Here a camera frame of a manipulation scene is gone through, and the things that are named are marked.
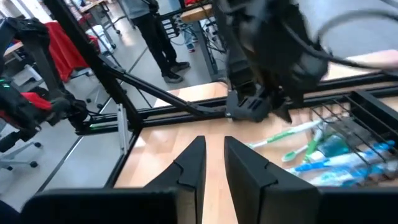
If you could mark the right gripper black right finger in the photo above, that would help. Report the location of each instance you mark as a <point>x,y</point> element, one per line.
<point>255,186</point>

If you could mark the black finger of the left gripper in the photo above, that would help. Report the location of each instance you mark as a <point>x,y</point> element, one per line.
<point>248,107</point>

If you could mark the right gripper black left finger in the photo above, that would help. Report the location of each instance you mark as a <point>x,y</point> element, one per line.
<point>174,186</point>

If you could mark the green white toothbrush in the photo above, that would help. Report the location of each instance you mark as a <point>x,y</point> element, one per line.
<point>280,135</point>
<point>290,155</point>

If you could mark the blue white toothbrush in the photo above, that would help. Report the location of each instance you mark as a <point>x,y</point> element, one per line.
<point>314,165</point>

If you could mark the teal mouthwash bottle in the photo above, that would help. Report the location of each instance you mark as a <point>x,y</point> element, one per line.
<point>334,146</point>

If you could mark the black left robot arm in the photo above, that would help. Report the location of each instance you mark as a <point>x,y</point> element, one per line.
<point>264,21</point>

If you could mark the person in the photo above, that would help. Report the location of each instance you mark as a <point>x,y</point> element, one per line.
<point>155,37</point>

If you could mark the office chair base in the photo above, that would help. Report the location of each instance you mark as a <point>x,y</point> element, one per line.
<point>15,152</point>

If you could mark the red cloth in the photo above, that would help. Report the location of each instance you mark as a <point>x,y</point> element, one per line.
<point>65,53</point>

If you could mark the black robot with green lights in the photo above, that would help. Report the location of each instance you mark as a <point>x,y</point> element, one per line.
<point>37,62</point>

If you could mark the silver frame bracket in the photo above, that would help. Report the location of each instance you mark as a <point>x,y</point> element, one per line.
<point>122,130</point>

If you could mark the black table frame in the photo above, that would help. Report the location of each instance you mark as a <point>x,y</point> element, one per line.
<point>93,59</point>

